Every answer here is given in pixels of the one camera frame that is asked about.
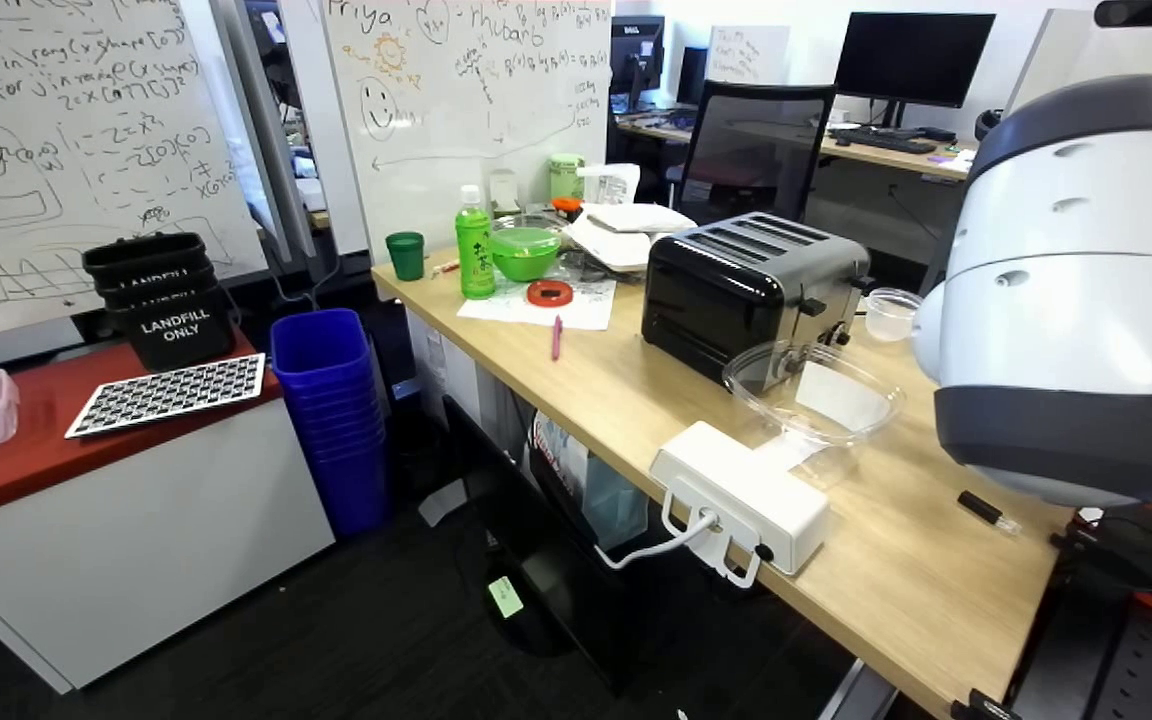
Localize green bowl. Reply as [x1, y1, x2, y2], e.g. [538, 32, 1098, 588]
[486, 221, 569, 286]

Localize white paper sheet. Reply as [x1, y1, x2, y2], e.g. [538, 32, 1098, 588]
[450, 273, 619, 337]

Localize red tape roll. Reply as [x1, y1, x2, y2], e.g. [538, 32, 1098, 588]
[525, 277, 575, 313]

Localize white paper stack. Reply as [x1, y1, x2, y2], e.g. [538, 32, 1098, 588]
[560, 196, 700, 278]

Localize green bottle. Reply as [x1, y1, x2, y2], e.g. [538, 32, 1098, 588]
[450, 181, 499, 305]

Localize black and silver toaster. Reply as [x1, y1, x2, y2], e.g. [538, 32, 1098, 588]
[634, 207, 874, 401]

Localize green can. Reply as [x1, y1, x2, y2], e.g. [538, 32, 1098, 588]
[545, 153, 586, 207]

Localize clear bottle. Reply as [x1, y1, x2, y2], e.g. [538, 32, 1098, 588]
[486, 165, 527, 223]

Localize dark green cup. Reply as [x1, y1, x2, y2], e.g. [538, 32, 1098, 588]
[384, 229, 426, 284]

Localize white rectangular box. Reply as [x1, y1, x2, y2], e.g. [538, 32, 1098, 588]
[646, 415, 835, 579]

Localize green and white card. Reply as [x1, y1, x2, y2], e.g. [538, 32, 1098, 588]
[484, 573, 527, 624]

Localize stacked blue bins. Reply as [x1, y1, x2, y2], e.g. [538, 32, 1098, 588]
[266, 308, 395, 542]

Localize black mesh office chair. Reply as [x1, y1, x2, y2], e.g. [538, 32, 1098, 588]
[670, 77, 845, 230]

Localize whiteboard with drawings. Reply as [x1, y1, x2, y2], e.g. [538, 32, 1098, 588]
[315, 0, 614, 256]

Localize narrow black monitor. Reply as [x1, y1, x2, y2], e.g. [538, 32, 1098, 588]
[609, 13, 670, 99]

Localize small clear plastic cup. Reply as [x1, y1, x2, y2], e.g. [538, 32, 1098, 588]
[856, 284, 929, 346]

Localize black keyboard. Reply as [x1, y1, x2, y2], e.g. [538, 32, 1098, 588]
[824, 121, 959, 153]

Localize wooden office desk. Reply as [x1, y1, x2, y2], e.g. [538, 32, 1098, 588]
[609, 110, 983, 185]

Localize checkerboard calibration board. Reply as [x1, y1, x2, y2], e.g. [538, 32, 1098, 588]
[65, 346, 270, 445]

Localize stacked black bins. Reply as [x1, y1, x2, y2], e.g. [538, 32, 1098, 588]
[81, 230, 244, 374]

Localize black marker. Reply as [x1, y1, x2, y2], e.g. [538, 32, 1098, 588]
[951, 487, 1014, 537]

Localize wide black monitor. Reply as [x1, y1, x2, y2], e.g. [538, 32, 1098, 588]
[832, 7, 1000, 135]

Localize white cabinet with red top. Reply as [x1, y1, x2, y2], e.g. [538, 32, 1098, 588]
[0, 337, 339, 697]

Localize large whiteboard with equations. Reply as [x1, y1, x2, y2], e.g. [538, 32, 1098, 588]
[0, 0, 270, 353]

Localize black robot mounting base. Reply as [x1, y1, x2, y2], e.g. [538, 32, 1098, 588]
[1000, 500, 1152, 720]

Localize white cable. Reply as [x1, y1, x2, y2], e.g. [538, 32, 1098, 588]
[586, 485, 768, 592]

